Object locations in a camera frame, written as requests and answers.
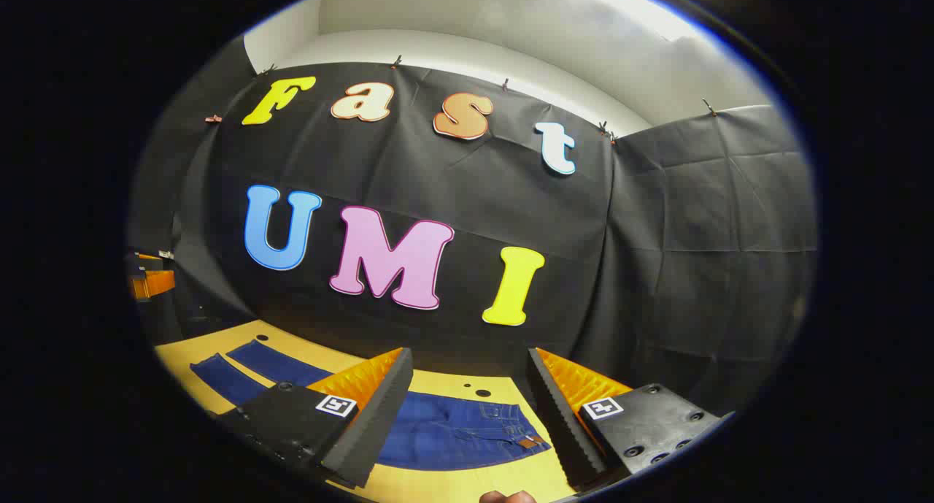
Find black backdrop cloth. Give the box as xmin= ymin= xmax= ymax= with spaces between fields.
xmin=127 ymin=36 xmax=819 ymax=418

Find blue denim jeans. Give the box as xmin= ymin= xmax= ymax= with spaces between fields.
xmin=190 ymin=339 xmax=553 ymax=472

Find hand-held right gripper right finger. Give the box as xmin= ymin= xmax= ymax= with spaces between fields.
xmin=526 ymin=347 xmax=735 ymax=491

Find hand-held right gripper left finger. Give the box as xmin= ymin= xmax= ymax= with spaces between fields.
xmin=212 ymin=347 xmax=414 ymax=489

